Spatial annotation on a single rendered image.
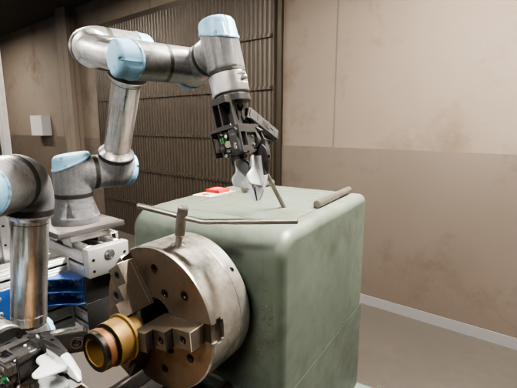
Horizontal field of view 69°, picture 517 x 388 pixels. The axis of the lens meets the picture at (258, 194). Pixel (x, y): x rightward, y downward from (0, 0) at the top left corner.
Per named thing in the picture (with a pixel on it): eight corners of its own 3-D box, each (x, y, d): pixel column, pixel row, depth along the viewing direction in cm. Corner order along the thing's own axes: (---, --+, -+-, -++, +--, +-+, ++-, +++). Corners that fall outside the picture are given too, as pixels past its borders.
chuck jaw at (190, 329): (175, 304, 80) (219, 315, 73) (177, 326, 81) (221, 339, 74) (133, 327, 71) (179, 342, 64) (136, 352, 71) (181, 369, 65)
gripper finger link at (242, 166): (232, 206, 75) (222, 161, 74) (248, 201, 80) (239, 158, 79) (245, 204, 73) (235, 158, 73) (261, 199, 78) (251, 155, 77)
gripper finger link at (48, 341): (60, 374, 62) (32, 357, 67) (70, 368, 64) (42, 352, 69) (57, 349, 62) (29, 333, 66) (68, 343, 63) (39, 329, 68)
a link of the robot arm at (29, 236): (21, 147, 87) (21, 338, 96) (-15, 151, 76) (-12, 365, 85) (70, 154, 87) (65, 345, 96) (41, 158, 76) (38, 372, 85)
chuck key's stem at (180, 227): (169, 258, 79) (175, 207, 76) (174, 254, 81) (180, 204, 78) (179, 261, 78) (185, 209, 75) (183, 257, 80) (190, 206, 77)
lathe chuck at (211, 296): (135, 329, 99) (143, 217, 90) (229, 393, 84) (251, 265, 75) (105, 345, 91) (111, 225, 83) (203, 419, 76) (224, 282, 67)
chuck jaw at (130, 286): (153, 302, 84) (131, 255, 85) (166, 296, 81) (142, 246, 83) (111, 325, 74) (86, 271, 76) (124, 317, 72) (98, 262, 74)
